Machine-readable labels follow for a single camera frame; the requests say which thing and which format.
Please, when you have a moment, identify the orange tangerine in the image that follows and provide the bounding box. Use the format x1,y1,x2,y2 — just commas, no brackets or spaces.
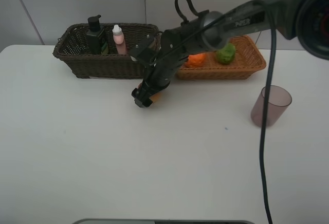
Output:
185,53,207,68

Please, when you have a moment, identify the red yellow half fruit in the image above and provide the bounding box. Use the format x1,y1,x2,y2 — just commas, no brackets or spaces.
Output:
137,81,161,102

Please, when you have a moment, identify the translucent purple plastic cup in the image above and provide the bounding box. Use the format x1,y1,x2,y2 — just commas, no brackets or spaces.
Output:
250,85,292,127

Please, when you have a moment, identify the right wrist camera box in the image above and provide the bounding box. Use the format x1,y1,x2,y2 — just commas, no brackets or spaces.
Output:
128,32,160,66

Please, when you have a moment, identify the light brown wicker basket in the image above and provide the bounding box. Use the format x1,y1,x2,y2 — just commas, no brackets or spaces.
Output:
176,35,266,80

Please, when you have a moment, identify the dark green pump bottle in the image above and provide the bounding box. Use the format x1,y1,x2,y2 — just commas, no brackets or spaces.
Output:
86,15,108,55

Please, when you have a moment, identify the dark brown wicker basket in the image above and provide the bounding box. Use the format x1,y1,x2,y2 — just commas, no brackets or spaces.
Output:
53,23,145,79

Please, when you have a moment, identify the green lime fruit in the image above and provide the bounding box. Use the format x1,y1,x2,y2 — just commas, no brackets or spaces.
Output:
216,43,236,65

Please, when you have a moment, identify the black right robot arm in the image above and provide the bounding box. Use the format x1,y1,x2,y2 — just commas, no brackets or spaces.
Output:
129,0,328,107

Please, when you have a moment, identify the pink bottle white cap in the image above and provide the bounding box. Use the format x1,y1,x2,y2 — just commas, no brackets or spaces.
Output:
112,24,127,55

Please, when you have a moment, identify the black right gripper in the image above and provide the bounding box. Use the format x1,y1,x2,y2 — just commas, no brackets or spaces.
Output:
132,53,188,108

